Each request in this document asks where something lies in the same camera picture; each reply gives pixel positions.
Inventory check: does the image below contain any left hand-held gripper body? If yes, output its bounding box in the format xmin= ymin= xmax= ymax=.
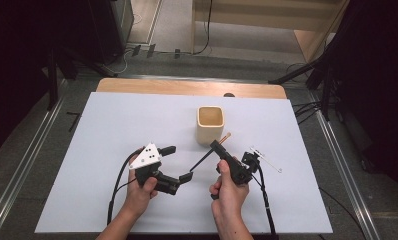
xmin=128 ymin=142 xmax=182 ymax=196

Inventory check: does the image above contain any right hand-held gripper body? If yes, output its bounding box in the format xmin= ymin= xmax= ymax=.
xmin=231 ymin=146 xmax=284 ymax=186

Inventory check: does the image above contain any black pencil with orange end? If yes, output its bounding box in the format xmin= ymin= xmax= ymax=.
xmin=189 ymin=132 xmax=232 ymax=173

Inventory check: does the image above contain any square wooden cup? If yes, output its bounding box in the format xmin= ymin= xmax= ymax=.
xmin=195 ymin=105 xmax=226 ymax=146

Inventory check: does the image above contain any person's right hand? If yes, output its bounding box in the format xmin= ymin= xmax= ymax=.
xmin=208 ymin=159 xmax=251 ymax=221

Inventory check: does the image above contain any person's left hand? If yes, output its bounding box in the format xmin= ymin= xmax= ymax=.
xmin=121 ymin=148 xmax=160 ymax=218

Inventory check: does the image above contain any white table board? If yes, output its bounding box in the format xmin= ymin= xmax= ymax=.
xmin=34 ymin=91 xmax=334 ymax=234

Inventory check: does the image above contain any wooden table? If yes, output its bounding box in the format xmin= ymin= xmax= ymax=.
xmin=96 ymin=77 xmax=288 ymax=100

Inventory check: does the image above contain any black slanted tripod leg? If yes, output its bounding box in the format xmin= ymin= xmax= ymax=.
xmin=267 ymin=55 xmax=332 ymax=86

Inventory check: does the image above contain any dark cabinet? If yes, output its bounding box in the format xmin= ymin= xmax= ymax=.
xmin=86 ymin=0 xmax=135 ymax=66

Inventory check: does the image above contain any light wooden shelf unit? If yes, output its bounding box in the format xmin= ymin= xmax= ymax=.
xmin=190 ymin=0 xmax=352 ymax=63

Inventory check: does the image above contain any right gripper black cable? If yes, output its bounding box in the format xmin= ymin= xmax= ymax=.
xmin=253 ymin=162 xmax=277 ymax=236

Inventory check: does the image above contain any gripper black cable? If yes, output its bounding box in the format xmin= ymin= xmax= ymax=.
xmin=253 ymin=162 xmax=277 ymax=236
xmin=106 ymin=148 xmax=145 ymax=226

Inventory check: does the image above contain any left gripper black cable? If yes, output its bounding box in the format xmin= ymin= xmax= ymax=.
xmin=106 ymin=148 xmax=145 ymax=226

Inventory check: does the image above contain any bundle of black floor cables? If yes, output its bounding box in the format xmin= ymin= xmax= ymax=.
xmin=291 ymin=100 xmax=323 ymax=126

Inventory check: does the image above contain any white floor cable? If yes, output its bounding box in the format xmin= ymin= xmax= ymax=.
xmin=104 ymin=47 xmax=135 ymax=75

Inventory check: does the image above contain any metal floor rail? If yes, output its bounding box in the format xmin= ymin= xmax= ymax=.
xmin=0 ymin=79 xmax=70 ymax=240
xmin=307 ymin=91 xmax=382 ymax=240

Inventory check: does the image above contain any black stand post with cables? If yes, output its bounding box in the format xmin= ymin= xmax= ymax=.
xmin=321 ymin=63 xmax=332 ymax=122

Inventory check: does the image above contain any thin black floor cable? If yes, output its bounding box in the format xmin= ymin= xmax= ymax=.
xmin=318 ymin=187 xmax=369 ymax=240

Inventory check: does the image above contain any hanging black cable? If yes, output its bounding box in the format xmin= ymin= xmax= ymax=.
xmin=192 ymin=0 xmax=214 ymax=56

